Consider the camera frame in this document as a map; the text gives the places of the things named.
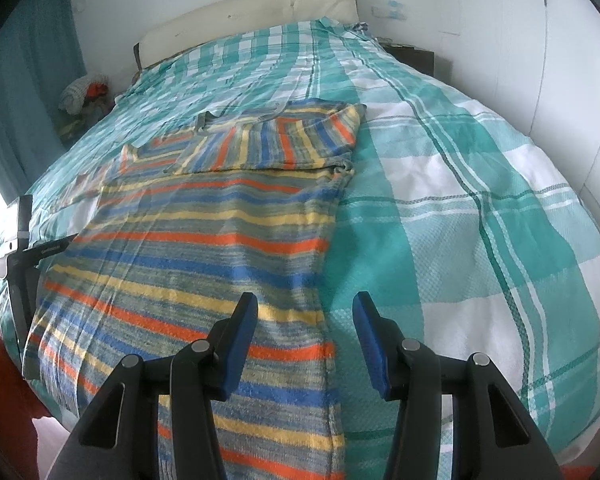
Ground cream padded headboard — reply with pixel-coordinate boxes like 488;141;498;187
132;0;358;72

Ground pile of clothes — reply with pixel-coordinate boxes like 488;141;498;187
57;74;116;143

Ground orange fleece clothing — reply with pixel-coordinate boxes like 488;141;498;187
0;325;56;480

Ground bed with green plaid sheet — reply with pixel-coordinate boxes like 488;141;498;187
0;17;600;471

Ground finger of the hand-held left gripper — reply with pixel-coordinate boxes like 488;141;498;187
29;233;79;262

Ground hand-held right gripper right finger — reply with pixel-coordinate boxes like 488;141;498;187
352;291;563;480

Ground blue wall stickers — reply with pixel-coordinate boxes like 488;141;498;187
372;2;408;21

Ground dark nightstand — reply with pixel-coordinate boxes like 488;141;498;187
380;40;453;81

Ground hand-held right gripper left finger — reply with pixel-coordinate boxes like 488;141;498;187
45;292;259;480

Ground striped knit sweater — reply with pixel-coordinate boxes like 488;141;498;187
22;100;368;480

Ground teal curtain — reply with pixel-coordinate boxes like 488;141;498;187
0;0;88;196

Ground white wardrobe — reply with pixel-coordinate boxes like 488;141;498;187
430;0;600;281

